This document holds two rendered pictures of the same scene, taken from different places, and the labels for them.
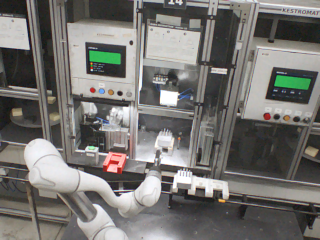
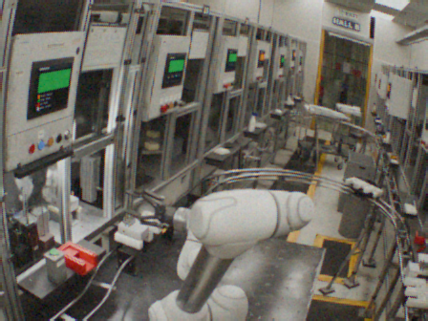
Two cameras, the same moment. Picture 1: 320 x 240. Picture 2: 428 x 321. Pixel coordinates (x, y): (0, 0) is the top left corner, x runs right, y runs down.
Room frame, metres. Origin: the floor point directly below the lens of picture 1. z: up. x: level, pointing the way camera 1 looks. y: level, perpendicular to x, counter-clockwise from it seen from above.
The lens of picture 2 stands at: (0.98, 1.53, 1.85)
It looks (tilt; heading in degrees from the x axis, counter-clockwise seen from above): 17 degrees down; 281
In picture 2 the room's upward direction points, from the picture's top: 9 degrees clockwise
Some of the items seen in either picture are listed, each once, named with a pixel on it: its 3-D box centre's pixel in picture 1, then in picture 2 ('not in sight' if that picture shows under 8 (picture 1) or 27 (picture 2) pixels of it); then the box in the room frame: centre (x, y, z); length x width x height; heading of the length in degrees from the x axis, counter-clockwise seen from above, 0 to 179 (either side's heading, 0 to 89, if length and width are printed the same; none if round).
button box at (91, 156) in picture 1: (92, 154); (53, 265); (1.74, 0.43, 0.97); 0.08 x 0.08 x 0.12; 84
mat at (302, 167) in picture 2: not in sight; (301, 174); (0.85, -4.65, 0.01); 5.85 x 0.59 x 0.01; 84
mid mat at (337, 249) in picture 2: not in sight; (334, 258); (0.34, -2.12, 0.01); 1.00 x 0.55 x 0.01; 84
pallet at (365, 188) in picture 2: not in sight; (363, 189); (0.32, -1.79, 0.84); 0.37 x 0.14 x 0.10; 142
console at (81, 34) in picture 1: (107, 58); (26, 92); (1.94, 0.36, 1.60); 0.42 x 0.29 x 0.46; 84
